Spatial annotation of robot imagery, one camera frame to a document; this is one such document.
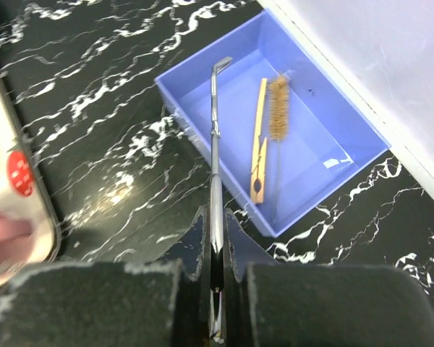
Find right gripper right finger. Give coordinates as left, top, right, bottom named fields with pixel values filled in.
left=224, top=210, right=434, bottom=346

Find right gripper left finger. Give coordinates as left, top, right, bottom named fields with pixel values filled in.
left=0, top=208, right=207, bottom=346

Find metal crucible tongs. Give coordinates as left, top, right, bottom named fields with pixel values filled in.
left=209, top=56, right=232, bottom=339

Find wooden test tube clamp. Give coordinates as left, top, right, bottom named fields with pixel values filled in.
left=250, top=78, right=268, bottom=205

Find test tube brush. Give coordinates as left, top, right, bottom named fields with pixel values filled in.
left=268, top=74, right=289, bottom=219

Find pink enamel mug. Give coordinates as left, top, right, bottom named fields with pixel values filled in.
left=0, top=213, right=33, bottom=273

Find blue plastic box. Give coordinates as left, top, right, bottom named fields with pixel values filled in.
left=156, top=11, right=388, bottom=237

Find strawberry pattern tray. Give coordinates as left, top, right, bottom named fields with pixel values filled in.
left=0, top=78, right=62, bottom=294

